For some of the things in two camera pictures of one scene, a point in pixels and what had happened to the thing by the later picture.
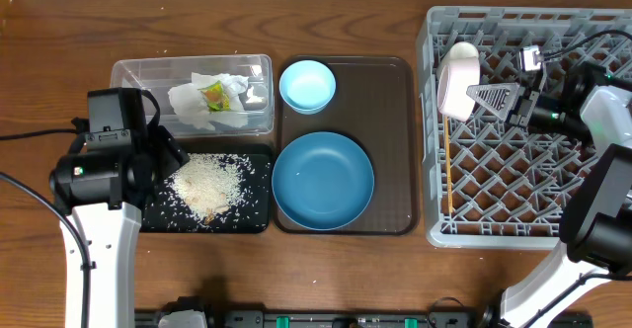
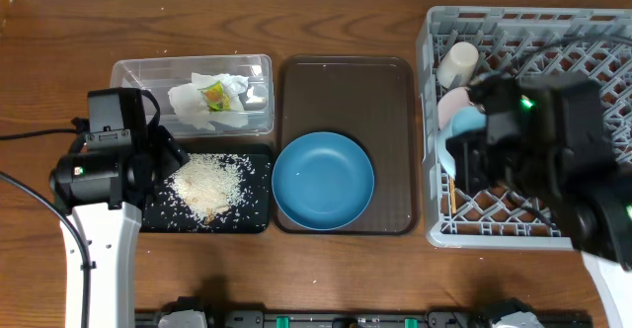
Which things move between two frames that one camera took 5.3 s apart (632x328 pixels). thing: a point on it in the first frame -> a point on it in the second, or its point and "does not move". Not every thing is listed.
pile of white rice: [208, 186] does not move
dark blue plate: [323, 181] does not move
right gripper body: [530, 108] -> [488, 169]
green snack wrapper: [214, 97] does not move
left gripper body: [163, 157] does not move
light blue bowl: [307, 86] -> [466, 120]
